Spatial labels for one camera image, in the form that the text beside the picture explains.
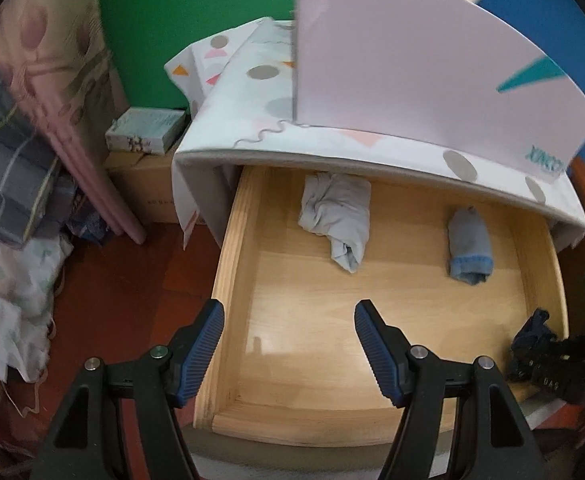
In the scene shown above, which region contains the pink floral quilt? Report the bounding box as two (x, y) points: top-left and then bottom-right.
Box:
(0, 0), (148, 246)

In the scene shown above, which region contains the white patterned cabinet cloth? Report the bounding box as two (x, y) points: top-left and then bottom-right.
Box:
(165, 17), (585, 251)

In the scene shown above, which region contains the dark blue packet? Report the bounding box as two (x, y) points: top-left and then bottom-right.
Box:
(65, 205), (113, 246)

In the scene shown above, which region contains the grey plaid blanket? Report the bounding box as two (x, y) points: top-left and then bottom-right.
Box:
(0, 35), (80, 248)

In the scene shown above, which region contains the light grey underwear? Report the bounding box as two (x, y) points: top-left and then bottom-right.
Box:
(297, 172), (373, 275)

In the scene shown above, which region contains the white cardboard box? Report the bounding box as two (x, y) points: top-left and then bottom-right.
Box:
(292, 0), (585, 173)

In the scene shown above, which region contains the small printed box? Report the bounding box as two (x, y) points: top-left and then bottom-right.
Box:
(105, 106), (188, 155)

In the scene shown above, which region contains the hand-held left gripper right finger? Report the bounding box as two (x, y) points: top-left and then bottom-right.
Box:
(355, 299), (558, 480)

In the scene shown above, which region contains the wooden drawer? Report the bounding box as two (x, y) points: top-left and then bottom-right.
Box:
(182, 165), (573, 480)

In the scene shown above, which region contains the navy floral underwear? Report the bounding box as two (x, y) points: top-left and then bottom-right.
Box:
(511, 308), (557, 361)

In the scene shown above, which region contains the white floral cloth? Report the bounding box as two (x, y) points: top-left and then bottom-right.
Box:
(0, 232), (76, 386)

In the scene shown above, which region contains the light blue sock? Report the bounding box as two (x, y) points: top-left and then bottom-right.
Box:
(447, 206), (493, 287)

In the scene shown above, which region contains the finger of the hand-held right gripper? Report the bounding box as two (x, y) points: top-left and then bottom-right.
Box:
(555, 334), (585, 361)
(508, 355), (585, 405)

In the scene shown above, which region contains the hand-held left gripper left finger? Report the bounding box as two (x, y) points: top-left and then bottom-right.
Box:
(27, 299), (226, 480)

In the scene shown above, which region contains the brown cardboard box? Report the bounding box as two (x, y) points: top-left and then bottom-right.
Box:
(103, 145), (198, 224)

